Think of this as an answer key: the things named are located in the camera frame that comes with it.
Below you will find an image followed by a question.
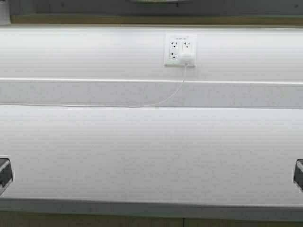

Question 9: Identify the grey pot with black handles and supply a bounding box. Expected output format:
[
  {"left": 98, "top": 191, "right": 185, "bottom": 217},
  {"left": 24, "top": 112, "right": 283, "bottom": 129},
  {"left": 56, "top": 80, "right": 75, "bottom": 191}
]
[{"left": 128, "top": 0, "right": 190, "bottom": 4}]

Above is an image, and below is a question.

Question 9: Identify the white plug adapter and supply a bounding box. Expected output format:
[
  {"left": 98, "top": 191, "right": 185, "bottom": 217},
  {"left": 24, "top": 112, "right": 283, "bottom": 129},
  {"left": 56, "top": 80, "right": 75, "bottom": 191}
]
[{"left": 180, "top": 53, "right": 194, "bottom": 66}]

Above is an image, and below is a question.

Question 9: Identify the white wall outlet plate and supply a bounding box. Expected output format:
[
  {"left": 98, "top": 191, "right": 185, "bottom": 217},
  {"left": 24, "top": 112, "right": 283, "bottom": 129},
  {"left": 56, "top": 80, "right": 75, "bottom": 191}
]
[{"left": 164, "top": 34, "right": 197, "bottom": 67}]

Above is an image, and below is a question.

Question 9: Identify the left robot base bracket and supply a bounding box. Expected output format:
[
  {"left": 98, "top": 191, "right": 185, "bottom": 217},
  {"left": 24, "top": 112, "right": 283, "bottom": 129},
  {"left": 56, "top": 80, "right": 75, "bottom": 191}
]
[{"left": 0, "top": 157, "right": 14, "bottom": 195}]

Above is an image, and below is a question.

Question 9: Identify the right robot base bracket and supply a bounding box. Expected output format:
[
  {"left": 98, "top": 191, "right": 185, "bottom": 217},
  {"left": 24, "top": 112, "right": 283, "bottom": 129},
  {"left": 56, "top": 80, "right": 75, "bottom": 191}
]
[{"left": 293, "top": 159, "right": 303, "bottom": 190}]

